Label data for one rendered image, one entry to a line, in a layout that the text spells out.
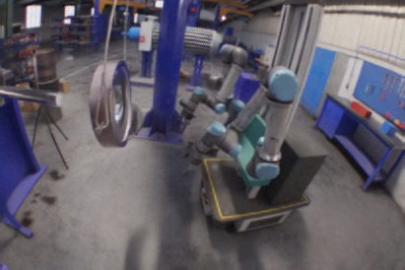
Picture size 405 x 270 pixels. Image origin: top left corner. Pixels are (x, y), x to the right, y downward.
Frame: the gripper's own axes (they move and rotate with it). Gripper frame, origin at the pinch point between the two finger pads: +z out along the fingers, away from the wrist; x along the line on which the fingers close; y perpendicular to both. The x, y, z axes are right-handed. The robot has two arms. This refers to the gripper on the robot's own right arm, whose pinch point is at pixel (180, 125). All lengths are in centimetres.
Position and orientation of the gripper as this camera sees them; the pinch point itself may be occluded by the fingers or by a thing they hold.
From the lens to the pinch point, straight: 135.9
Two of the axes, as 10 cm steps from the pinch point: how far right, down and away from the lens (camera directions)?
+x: -3.2, -3.7, 8.7
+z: -4.9, 8.5, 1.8
